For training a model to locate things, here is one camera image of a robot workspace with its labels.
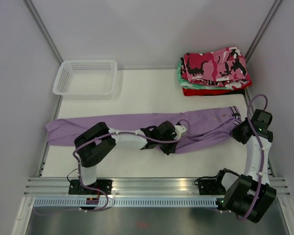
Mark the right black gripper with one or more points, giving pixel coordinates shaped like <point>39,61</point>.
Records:
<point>235,132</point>

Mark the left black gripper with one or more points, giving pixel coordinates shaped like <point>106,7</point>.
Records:
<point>171,150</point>

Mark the lilac trousers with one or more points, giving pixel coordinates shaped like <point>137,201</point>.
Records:
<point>208,127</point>

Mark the pink camouflage trousers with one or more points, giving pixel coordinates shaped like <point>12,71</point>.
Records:
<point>222,68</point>

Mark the white plastic basket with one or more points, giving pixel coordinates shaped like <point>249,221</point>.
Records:
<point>86,79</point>

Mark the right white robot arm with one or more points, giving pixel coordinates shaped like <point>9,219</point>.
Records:
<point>249,195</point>

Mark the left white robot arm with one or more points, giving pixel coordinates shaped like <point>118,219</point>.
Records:
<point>96,143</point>

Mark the red folded trousers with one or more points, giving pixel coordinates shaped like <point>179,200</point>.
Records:
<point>190,92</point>

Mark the green tie-dye folded trousers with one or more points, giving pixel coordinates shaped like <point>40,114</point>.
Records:
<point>185,84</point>

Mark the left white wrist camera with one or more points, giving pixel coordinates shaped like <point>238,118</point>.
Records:
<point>180,131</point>

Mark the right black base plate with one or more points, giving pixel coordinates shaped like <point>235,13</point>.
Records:
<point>210,187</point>

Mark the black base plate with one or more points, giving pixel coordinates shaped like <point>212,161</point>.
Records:
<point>76,188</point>
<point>210,187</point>

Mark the white slotted cable duct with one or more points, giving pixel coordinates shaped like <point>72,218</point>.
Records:
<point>152,202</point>

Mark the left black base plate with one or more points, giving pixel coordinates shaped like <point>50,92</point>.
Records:
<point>76,188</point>

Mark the right aluminium frame post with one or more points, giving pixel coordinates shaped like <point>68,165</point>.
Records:
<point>265,24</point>

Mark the aluminium frame post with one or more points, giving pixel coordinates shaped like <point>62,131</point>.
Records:
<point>265,24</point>
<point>43,29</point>

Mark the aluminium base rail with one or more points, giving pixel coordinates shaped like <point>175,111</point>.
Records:
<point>123,187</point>

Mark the left aluminium frame post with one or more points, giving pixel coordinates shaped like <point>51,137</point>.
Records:
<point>43,29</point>

